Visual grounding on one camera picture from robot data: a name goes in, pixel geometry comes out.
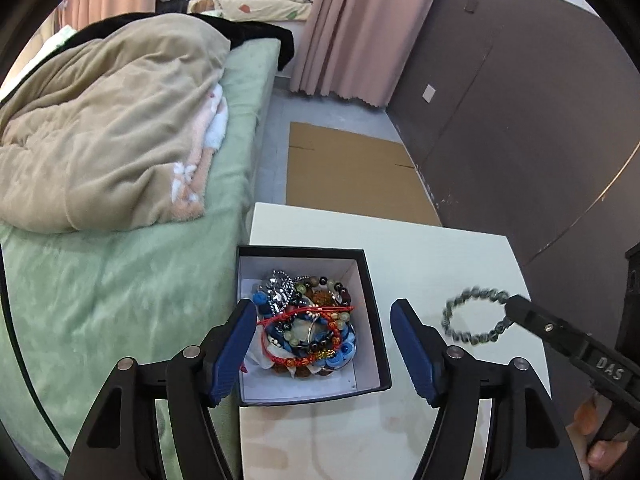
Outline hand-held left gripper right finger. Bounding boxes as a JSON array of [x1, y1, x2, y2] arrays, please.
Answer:
[[390, 298, 585, 480]]

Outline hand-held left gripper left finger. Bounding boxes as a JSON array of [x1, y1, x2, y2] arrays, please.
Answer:
[[62, 298, 258, 480]]

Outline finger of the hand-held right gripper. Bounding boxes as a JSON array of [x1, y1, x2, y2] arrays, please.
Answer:
[[505, 294, 627, 392]]

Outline black jewelry box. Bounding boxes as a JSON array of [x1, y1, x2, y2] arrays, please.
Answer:
[[235, 244, 392, 407]]

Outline pile of beaded bracelets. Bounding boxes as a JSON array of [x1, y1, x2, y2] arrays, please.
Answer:
[[250, 290, 358, 366]]

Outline silver ball chain necklace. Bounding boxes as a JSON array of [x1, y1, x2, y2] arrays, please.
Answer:
[[265, 270, 301, 318]]

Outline red string bracelet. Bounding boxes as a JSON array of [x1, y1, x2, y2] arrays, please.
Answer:
[[257, 305, 356, 368]]

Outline grey bead bracelet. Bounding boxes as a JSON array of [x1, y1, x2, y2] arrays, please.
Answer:
[[441, 286, 512, 345]]

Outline dark mixed bead bracelet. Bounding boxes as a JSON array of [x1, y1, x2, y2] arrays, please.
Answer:
[[295, 275, 353, 356]]

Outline person's right hand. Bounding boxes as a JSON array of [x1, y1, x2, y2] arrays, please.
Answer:
[[567, 392, 621, 472]]

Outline white tissue paper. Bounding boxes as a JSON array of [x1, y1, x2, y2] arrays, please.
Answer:
[[244, 335, 273, 372]]

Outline bed with green sheet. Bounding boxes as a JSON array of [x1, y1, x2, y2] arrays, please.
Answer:
[[0, 37, 281, 480]]

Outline flat cardboard sheet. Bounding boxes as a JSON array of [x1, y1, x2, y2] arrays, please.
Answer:
[[286, 121, 443, 228]]

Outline pink flower fleece blanket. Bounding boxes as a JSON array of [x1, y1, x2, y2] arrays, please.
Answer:
[[170, 82, 231, 221]]

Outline beige blanket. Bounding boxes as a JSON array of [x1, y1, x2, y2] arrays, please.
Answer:
[[0, 12, 232, 233]]

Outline black cloth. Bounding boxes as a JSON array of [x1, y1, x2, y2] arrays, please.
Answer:
[[75, 12, 296, 71]]

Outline cream printed bedding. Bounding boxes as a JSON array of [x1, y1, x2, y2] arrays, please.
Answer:
[[187, 0, 316, 23]]

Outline brown seed bead bracelet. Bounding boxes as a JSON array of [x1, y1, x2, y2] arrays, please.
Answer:
[[307, 281, 346, 300]]

